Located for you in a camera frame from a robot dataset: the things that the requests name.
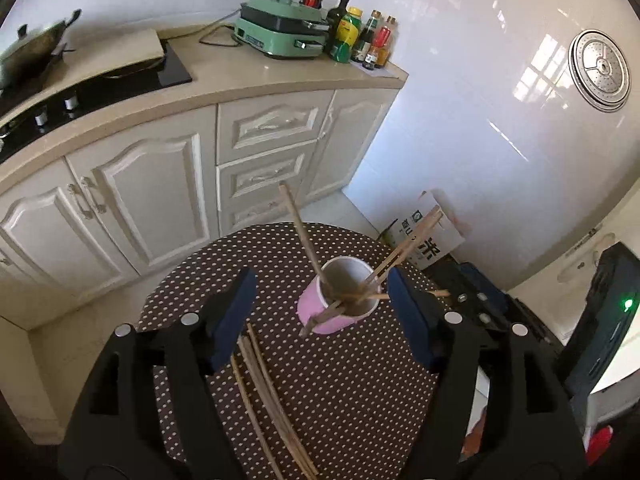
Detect dark oil bottle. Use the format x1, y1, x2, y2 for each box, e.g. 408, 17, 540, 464
323, 0, 349, 54

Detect red sauce bottle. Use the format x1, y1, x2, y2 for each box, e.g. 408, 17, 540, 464
361, 15, 397, 70

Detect black gas stove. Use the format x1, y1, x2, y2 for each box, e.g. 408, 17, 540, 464
1, 40, 192, 162

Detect dark soy sauce bottle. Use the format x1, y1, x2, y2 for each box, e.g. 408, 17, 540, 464
350, 10, 382, 63

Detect wok with lid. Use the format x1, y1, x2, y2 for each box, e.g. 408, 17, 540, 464
1, 9, 81, 89

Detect lower kitchen cabinets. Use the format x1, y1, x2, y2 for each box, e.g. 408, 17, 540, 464
1, 89, 396, 330

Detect green yellow bottle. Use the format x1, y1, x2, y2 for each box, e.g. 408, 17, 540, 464
329, 6, 362, 63

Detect green electric grill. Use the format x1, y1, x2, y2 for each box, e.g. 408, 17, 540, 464
233, 0, 330, 58

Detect pink cup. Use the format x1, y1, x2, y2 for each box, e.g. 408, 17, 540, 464
297, 256, 384, 338

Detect black power cable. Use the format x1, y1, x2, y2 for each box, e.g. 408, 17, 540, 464
164, 6, 244, 49

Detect wooden chopstick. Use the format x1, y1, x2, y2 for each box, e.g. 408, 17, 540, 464
366, 211, 445, 294
231, 356, 284, 480
299, 299, 366, 338
239, 330, 319, 479
337, 289, 451, 302
245, 322, 321, 478
279, 181, 329, 285
359, 205, 443, 291

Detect beige cutting board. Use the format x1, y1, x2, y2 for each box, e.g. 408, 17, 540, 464
49, 29, 164, 81

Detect brown polka dot tablecloth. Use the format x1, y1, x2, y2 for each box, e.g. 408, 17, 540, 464
139, 222, 437, 479

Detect white rice bag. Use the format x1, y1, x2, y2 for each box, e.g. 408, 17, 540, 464
381, 191, 464, 271

